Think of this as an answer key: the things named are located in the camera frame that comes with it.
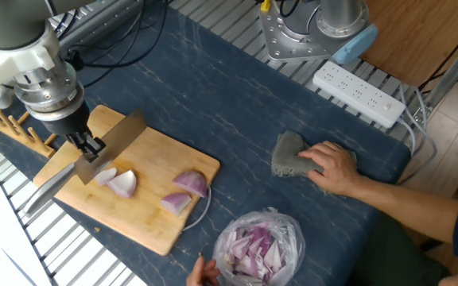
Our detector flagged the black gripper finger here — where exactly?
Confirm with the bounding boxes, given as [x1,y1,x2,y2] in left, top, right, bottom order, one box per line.
[84,137,107,164]
[66,133,91,155]

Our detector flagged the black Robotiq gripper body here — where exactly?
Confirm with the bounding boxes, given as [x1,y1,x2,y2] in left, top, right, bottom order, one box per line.
[40,101,92,138]

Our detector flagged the red onion piece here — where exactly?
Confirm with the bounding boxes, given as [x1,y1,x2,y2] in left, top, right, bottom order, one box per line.
[160,192,192,216]
[107,169,138,199]
[172,170,208,199]
[94,167,118,187]

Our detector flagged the steel cleaver knife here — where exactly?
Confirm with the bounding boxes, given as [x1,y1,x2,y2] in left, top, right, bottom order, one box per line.
[24,110,148,215]

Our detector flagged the grey green cloth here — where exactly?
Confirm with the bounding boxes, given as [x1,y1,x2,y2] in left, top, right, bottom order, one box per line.
[270,129,357,180]

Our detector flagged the person right forearm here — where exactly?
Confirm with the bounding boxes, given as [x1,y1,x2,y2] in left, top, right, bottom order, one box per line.
[350,176,458,245]

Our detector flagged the person left hand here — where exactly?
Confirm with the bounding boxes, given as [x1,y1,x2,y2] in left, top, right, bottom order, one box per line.
[185,253,221,286]

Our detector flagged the person right hand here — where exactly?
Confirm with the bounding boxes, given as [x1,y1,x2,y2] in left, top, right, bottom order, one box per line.
[297,141,360,199]

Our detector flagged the wooden peg knife rack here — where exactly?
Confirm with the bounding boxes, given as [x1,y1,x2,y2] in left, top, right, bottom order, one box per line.
[0,101,58,159]

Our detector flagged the wooden cutting board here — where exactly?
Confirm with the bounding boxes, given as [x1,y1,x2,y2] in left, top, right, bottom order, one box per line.
[33,104,221,257]

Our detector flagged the grey board hanging loop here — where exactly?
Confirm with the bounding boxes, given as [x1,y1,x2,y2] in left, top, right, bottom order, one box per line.
[181,185,213,233]

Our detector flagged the dark blue marbled mat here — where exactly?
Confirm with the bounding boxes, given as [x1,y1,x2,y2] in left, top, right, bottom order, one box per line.
[0,7,413,286]

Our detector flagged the plastic bag of chopped onion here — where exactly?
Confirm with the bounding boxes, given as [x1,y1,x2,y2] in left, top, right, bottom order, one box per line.
[212,207,306,286]

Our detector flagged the white power strip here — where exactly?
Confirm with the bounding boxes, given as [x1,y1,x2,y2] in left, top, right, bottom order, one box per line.
[312,60,407,129]

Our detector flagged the dark green trousers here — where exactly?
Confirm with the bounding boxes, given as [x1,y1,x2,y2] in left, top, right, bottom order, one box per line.
[347,212,452,286]

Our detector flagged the brown wooden panel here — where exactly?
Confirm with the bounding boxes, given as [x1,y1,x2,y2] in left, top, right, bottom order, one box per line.
[359,0,458,88]

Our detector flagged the silver wrist coupling ring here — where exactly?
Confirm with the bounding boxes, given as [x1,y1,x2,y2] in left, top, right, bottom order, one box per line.
[13,59,86,122]

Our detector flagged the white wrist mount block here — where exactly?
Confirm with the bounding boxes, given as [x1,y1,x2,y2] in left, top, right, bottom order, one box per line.
[0,21,61,110]

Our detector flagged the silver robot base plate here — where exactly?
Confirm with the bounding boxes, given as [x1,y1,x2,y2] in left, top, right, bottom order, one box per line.
[258,0,344,63]

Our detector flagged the white power strip cord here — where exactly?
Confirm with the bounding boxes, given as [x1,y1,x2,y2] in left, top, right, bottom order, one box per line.
[395,83,439,187]

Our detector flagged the aluminium frame profile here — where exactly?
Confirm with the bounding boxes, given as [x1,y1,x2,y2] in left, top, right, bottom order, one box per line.
[423,35,458,108]

